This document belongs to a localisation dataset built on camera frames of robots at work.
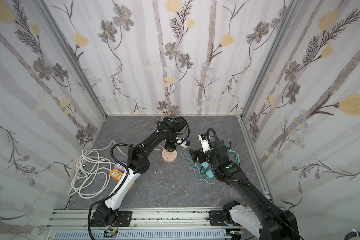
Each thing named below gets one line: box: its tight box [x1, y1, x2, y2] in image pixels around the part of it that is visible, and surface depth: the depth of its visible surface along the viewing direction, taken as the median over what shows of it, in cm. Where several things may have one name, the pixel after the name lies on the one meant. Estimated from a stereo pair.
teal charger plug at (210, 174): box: [206, 170, 214, 179], surface depth 90 cm
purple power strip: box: [114, 161, 128, 173], surface depth 90 cm
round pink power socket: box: [161, 149, 178, 163], surface depth 97 cm
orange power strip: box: [110, 168, 125, 182], surface depth 88 cm
